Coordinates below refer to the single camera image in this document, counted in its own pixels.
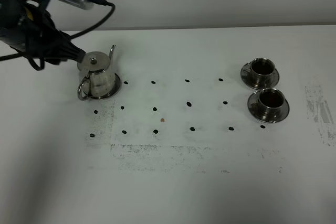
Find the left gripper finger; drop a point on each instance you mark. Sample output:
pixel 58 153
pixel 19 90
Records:
pixel 65 49

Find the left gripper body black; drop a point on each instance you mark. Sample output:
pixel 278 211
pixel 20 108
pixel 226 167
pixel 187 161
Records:
pixel 39 32

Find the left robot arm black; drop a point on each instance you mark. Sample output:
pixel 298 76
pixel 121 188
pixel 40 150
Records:
pixel 14 7

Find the teapot saucer stainless steel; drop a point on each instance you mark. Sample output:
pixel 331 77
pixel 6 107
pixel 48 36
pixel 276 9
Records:
pixel 113 91

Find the far stainless steel saucer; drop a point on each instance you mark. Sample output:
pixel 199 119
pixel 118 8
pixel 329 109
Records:
pixel 258 81

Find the near stainless steel saucer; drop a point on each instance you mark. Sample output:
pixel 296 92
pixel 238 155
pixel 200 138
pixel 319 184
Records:
pixel 275 117

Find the far stainless steel teacup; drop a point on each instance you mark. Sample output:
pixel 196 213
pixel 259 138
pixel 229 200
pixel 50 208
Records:
pixel 262 66

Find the stainless steel teacup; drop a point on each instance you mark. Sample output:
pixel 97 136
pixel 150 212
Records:
pixel 266 102
pixel 262 66

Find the near stainless steel teacup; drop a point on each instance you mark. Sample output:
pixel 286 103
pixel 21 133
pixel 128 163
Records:
pixel 266 102

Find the left camera cable black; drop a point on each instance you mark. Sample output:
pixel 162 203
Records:
pixel 72 25

